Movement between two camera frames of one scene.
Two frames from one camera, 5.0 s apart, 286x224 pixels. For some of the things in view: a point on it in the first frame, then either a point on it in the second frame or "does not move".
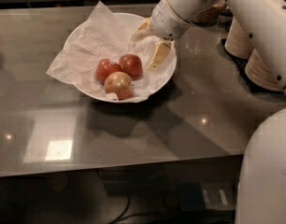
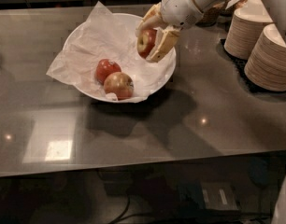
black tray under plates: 240,64 does not move
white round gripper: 166,21 does not move
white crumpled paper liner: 102,37 does not move
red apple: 131,64 -> 146,40
